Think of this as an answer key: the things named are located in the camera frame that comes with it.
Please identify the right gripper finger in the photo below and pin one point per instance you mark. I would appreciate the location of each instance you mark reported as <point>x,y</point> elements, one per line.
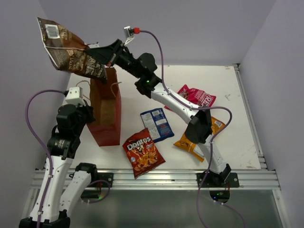
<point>100,51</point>
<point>104,58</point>

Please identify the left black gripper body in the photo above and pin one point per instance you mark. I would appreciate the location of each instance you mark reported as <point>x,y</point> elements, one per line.
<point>85,116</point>

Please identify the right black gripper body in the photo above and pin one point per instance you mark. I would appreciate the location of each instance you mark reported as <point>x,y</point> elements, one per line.
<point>121,57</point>

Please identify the red paper bag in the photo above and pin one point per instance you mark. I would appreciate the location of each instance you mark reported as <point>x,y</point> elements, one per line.
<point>107,110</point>

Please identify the brown chip bag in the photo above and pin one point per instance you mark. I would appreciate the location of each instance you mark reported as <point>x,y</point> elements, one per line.
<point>67,51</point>

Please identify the blue snack bag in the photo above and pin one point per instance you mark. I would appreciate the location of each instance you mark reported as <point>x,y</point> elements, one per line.
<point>157,124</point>

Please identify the red Doritos bag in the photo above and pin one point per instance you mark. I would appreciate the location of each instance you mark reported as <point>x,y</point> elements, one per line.
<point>142,153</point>

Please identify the pink snack bag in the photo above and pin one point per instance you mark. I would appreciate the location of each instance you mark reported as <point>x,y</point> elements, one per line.
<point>196,96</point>

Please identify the orange kettle chip bag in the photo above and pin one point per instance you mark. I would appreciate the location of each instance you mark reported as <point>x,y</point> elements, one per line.
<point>185,144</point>

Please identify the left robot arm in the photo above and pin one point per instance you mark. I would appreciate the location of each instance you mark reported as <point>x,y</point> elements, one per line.
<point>55,203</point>

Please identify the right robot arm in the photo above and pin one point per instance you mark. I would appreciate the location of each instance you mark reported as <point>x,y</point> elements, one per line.
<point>198,119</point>

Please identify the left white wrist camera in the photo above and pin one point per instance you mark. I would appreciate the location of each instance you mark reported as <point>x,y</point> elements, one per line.
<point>75,96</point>

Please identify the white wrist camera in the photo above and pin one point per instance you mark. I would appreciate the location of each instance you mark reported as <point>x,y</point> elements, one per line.
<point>75,96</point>
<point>129,33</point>

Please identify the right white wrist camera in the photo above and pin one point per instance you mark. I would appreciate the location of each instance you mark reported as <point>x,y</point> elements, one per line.
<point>129,33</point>

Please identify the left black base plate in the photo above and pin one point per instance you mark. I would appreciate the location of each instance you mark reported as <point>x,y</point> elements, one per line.
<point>105,176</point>

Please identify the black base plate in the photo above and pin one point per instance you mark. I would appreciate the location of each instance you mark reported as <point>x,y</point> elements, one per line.
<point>214,181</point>
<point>105,176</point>

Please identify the aluminium mounting rail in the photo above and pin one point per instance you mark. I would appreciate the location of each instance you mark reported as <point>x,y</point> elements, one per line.
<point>189,180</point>

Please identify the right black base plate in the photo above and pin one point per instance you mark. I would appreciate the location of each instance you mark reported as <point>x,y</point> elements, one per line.
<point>214,181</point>

